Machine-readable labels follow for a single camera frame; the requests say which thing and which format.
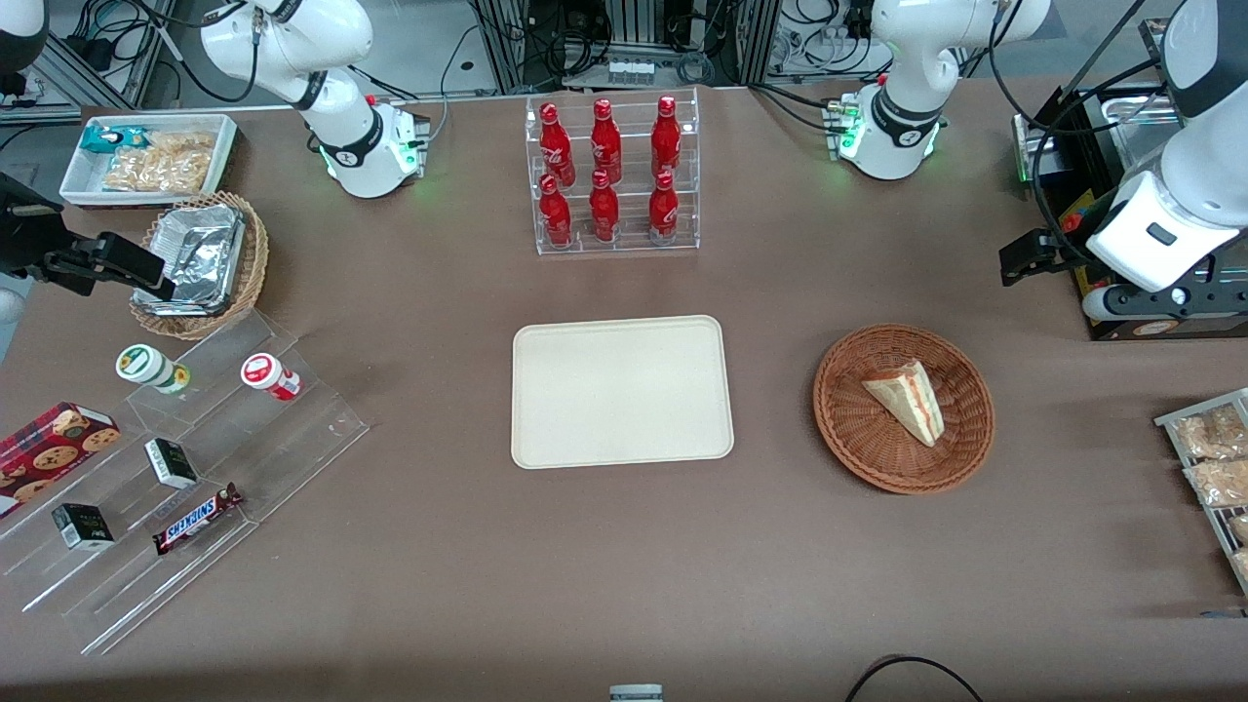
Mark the triangular sandwich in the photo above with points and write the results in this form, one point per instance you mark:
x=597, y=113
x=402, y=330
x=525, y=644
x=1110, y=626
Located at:
x=909, y=400

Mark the round brown wicker basket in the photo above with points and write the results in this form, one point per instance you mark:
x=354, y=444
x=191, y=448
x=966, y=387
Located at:
x=858, y=429

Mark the small black carton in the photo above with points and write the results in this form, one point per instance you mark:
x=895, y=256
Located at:
x=83, y=527
x=172, y=464

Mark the teal snack packet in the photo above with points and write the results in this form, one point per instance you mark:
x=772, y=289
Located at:
x=102, y=139

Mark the snickers chocolate bar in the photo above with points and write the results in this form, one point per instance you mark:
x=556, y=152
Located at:
x=195, y=519

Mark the clear bag of chips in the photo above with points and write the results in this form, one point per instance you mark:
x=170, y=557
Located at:
x=166, y=161

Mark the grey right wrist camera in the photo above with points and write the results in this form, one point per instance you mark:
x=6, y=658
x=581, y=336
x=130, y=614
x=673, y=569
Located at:
x=8, y=317

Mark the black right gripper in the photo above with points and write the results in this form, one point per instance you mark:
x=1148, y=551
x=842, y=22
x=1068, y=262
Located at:
x=27, y=239

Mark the tray of packaged snacks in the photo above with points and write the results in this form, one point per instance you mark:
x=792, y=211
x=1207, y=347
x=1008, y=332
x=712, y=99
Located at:
x=1185, y=414

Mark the white power strip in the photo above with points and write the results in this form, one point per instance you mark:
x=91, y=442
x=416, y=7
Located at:
x=630, y=72

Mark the clear bag of pastries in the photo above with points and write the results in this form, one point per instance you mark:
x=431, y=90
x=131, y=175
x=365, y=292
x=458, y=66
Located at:
x=1240, y=531
x=1219, y=483
x=1209, y=432

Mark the clear acrylic bottle rack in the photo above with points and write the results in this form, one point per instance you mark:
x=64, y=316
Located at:
x=629, y=244

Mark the beige rectangular tray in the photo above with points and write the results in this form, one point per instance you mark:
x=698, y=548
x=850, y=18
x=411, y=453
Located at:
x=620, y=392

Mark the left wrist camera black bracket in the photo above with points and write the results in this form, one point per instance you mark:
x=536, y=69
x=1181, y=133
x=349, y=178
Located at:
x=1170, y=300

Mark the red cola bottle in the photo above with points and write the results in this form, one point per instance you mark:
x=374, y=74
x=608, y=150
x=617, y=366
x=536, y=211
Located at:
x=557, y=146
x=605, y=141
x=556, y=216
x=666, y=136
x=663, y=210
x=604, y=213

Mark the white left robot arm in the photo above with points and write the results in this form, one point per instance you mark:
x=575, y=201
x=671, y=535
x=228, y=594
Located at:
x=905, y=68

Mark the white rectangular snack bin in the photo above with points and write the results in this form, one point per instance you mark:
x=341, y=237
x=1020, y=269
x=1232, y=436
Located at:
x=83, y=185

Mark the red cookie box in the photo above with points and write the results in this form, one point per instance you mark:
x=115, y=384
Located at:
x=49, y=448

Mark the grey device at table edge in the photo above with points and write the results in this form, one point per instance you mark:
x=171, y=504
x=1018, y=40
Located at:
x=636, y=693

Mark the aluminium frame rack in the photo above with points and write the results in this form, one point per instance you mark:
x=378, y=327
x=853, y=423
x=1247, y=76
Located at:
x=624, y=29

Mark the silver foil container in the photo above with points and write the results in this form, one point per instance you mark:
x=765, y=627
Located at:
x=200, y=253

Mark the light wicker basket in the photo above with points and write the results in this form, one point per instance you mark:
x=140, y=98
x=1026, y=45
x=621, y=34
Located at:
x=255, y=253

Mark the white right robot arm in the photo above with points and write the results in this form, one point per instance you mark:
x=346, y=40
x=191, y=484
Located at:
x=336, y=122

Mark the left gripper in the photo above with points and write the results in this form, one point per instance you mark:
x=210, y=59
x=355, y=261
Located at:
x=1055, y=247

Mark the clear acrylic stepped shelf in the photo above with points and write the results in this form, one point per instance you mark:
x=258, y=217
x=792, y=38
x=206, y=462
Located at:
x=292, y=439

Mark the green lid white cup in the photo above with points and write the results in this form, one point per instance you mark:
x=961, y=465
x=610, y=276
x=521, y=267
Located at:
x=144, y=366

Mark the black hot food display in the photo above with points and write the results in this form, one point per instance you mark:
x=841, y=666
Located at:
x=1058, y=166

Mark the steel food pan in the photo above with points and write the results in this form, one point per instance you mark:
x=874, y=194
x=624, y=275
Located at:
x=1146, y=122

